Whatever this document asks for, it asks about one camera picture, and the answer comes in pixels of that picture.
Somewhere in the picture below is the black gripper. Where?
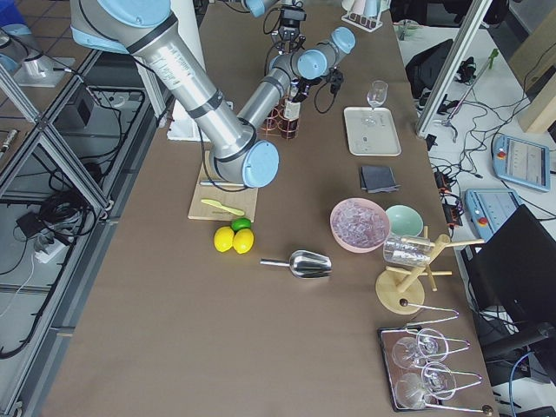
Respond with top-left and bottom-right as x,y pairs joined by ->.
297,68 -> 344,103
271,6 -> 307,50

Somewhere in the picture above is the tea bottle taken out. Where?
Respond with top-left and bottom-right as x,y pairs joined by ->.
281,99 -> 301,140

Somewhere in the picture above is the copper wire bottle basket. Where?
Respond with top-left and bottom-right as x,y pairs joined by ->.
261,95 -> 301,140

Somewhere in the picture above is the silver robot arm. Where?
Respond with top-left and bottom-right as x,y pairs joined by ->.
222,0 -> 307,54
70,1 -> 355,188

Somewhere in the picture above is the wine glass on tray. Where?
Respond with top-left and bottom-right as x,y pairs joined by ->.
365,80 -> 388,125

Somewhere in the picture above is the white serving tray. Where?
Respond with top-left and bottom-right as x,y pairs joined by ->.
343,107 -> 401,156

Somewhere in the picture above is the white cup rack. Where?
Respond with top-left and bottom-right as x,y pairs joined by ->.
341,0 -> 390,33

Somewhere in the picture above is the dark grey folded cloth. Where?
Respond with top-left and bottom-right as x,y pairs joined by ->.
360,165 -> 400,194

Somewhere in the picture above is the bamboo cutting board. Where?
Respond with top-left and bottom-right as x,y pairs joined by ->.
188,166 -> 258,222

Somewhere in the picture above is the yellow plastic knife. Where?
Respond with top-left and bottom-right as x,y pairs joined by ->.
201,198 -> 245,216

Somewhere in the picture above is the pink bowl with ice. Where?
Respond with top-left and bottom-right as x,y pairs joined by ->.
329,198 -> 391,254

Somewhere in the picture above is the green lime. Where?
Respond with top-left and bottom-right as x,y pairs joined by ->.
230,217 -> 251,232

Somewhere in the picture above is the mint green bowl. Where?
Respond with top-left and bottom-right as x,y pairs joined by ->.
386,205 -> 424,236

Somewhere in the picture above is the whole yellow lemon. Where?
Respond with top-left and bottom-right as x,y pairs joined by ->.
213,226 -> 235,253

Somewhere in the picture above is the steel ice scoop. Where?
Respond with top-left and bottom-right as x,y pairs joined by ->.
260,249 -> 332,279

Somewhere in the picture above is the clear glass mug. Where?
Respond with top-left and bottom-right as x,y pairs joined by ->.
383,235 -> 434,267

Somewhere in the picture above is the near teach pendant tablet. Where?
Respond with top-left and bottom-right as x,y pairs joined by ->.
465,189 -> 522,241

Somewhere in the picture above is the teach pendant tablet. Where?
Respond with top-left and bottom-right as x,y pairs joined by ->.
465,189 -> 522,241
493,136 -> 551,192

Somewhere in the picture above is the wooden cup tree stand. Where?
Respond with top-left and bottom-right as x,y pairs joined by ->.
375,234 -> 485,315

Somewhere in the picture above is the far teach pendant tablet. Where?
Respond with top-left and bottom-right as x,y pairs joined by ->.
493,136 -> 551,192

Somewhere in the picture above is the black monitor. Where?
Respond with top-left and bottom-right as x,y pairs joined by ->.
466,205 -> 555,324

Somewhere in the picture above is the upper hanging wine glass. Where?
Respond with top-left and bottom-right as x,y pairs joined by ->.
391,328 -> 448,369

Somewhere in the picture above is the hanging wine glass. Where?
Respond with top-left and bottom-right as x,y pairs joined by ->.
394,362 -> 455,410
391,328 -> 448,369

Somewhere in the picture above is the black glass rack tray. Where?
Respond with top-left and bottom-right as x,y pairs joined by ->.
377,327 -> 493,416

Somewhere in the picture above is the lower hanging wine glass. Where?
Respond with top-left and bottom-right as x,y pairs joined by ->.
394,362 -> 455,410

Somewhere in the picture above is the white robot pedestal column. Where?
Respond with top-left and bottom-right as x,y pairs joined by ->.
168,0 -> 205,142

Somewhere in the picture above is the aluminium frame post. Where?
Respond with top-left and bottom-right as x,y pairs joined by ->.
415,0 -> 492,138

